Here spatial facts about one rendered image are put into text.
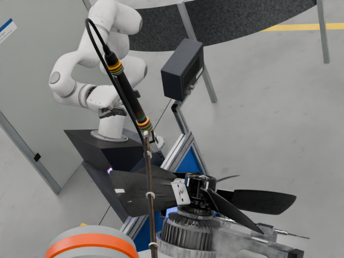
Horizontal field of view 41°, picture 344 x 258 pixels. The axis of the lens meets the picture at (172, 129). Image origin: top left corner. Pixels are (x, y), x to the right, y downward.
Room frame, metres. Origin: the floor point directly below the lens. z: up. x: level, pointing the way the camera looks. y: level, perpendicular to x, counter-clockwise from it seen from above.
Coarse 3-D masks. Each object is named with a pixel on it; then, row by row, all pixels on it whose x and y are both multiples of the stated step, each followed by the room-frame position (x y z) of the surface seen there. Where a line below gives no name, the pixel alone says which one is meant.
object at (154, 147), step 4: (148, 132) 1.16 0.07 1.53; (144, 136) 1.15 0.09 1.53; (148, 136) 1.14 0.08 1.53; (152, 136) 1.15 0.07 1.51; (156, 136) 1.22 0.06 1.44; (144, 140) 1.14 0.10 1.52; (152, 140) 1.14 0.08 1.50; (160, 140) 1.19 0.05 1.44; (152, 144) 1.16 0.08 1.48; (156, 144) 1.15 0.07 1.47; (160, 144) 1.17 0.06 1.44; (152, 148) 1.16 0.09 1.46; (156, 148) 1.15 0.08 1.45; (160, 148) 1.16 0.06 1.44; (152, 152) 1.16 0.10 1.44
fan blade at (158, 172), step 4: (144, 168) 1.41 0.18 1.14; (152, 168) 1.38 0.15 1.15; (156, 168) 1.37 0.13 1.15; (160, 168) 1.36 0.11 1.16; (136, 172) 1.40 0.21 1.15; (140, 172) 1.39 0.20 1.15; (144, 172) 1.37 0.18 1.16; (152, 172) 1.35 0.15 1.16; (156, 172) 1.34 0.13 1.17; (160, 172) 1.32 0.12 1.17; (164, 172) 1.31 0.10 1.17; (168, 172) 1.30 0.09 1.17; (156, 176) 1.30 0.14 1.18; (160, 176) 1.29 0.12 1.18; (164, 176) 1.28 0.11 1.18; (168, 176) 1.27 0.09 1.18; (172, 176) 1.26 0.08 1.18; (176, 176) 1.25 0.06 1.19; (172, 180) 1.24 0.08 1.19
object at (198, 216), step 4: (180, 212) 1.08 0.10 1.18; (184, 212) 1.06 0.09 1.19; (188, 212) 1.07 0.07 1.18; (188, 216) 1.05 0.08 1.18; (192, 216) 1.04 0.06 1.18; (196, 216) 1.04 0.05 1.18; (200, 216) 1.03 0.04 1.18; (204, 216) 1.03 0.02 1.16; (208, 216) 1.04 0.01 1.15; (212, 216) 1.04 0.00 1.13
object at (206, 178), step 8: (192, 176) 1.14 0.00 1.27; (208, 176) 1.18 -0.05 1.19; (192, 184) 1.12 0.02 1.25; (200, 184) 1.10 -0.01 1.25; (208, 184) 1.10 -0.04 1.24; (216, 184) 1.12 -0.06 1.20; (192, 192) 1.10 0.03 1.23; (200, 192) 1.09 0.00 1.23; (192, 200) 1.09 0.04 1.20; (200, 200) 1.08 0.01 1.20; (184, 208) 1.07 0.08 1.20; (192, 208) 1.05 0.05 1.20; (200, 208) 1.05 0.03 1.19; (208, 208) 1.06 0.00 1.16
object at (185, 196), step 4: (172, 184) 1.13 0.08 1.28; (176, 184) 1.13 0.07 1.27; (180, 184) 1.14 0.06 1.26; (184, 184) 1.14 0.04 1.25; (176, 188) 1.12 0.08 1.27; (180, 188) 1.12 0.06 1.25; (184, 188) 1.12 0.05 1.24; (176, 192) 1.10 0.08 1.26; (184, 192) 1.11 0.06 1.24; (176, 196) 1.09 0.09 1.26; (180, 196) 1.09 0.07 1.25; (184, 196) 1.09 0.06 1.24; (188, 196) 1.10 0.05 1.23; (180, 200) 1.08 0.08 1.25; (184, 200) 1.08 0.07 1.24; (188, 200) 1.08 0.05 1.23; (180, 204) 1.06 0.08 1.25; (184, 204) 1.06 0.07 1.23
